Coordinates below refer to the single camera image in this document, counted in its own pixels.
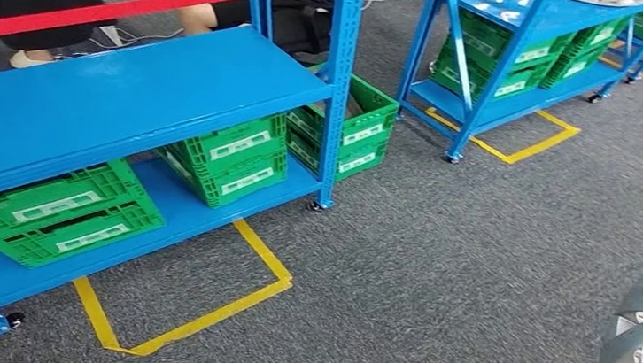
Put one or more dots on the yellow floor tape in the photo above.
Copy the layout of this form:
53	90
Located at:
267	255

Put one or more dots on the red barrier belt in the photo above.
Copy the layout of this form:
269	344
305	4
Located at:
108	8

